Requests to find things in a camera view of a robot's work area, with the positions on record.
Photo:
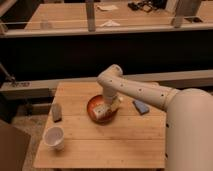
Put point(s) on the long wooden workbench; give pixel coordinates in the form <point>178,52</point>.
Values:
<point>74,19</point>

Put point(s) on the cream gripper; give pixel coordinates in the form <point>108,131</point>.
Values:
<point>111,103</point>

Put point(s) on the white paper sheet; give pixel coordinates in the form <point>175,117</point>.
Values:
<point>110,23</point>

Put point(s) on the brown cardboard box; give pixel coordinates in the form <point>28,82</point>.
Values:
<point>13,147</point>

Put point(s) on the small wooden table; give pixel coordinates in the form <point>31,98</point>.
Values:
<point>129,141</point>

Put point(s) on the black tools pile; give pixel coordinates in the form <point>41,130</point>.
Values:
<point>147,5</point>

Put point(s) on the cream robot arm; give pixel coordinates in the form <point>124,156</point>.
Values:
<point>189,120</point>

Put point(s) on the clear plastic bottle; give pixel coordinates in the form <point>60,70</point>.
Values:
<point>45,24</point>

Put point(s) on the grey brown block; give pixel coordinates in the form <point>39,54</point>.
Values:
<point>56,112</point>

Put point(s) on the red ceramic bowl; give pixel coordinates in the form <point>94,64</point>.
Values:
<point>96,101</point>

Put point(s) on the grey metal post right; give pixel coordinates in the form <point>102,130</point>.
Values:
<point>183,10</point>

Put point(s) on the blue sponge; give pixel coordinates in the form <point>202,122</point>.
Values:
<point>141,107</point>

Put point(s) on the white paper cup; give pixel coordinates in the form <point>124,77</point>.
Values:
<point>54,138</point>

